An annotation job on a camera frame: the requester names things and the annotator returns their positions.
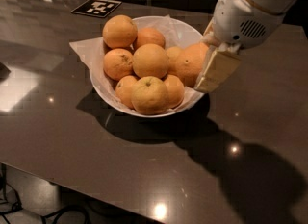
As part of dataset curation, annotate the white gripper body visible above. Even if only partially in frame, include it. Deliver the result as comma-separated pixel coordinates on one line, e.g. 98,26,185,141
212,0,283,48

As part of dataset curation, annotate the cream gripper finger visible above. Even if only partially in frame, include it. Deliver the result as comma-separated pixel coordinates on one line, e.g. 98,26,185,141
193,46,241,93
201,20,222,47

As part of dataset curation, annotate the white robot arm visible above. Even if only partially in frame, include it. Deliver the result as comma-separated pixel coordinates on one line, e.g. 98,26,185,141
194,0,297,93

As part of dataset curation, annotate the white bowl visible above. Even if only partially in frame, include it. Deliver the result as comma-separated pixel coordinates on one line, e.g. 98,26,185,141
89,15,206,119

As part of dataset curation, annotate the partly hidden back orange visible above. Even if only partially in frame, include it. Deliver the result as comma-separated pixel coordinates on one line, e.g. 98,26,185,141
166,46,183,75

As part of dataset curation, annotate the front right hidden orange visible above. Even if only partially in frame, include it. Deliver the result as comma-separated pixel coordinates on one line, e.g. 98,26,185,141
164,74,185,109

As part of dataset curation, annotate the front yellowish orange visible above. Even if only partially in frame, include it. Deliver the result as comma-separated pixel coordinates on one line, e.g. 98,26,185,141
131,76,168,115

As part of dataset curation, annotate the small front left orange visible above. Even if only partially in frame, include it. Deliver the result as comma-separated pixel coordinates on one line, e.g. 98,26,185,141
115,75,138,109

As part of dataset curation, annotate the white paper liner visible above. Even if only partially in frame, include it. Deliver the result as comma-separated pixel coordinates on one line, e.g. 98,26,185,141
68,14,205,115

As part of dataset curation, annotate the black white marker tag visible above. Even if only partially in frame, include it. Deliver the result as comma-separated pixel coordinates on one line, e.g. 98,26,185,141
71,0,122,18

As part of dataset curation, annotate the black floor cable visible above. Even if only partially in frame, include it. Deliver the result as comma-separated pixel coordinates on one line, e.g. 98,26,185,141
0,163,92,224

